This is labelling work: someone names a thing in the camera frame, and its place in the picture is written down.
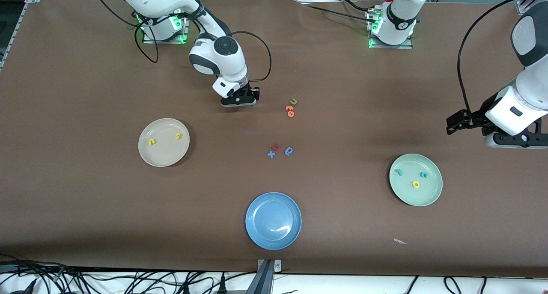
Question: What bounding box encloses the pale green plate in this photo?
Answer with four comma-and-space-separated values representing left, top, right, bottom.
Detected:
389, 153, 443, 207

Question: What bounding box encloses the beige brown plate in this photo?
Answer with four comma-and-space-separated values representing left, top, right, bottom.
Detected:
138, 118, 191, 167

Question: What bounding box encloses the blue plate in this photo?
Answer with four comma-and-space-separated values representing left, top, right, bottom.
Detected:
245, 192, 302, 251

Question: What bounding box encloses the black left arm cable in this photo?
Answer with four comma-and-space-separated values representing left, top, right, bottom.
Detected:
457, 0, 548, 115

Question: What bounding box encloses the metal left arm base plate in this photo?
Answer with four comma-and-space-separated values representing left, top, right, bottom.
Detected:
367, 9, 414, 50

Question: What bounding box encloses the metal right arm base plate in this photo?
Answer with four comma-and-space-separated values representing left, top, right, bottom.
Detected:
142, 15, 190, 45

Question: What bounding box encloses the black base cable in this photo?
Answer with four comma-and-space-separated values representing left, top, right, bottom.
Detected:
305, 5, 379, 25
340, 0, 379, 14

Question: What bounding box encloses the looped black floor cable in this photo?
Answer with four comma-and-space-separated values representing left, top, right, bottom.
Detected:
444, 276, 462, 294

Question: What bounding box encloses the metal table edge bracket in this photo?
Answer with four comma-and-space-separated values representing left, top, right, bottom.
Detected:
257, 259, 282, 294

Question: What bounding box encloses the thick black floor cable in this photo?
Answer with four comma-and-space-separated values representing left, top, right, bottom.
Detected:
0, 260, 65, 274

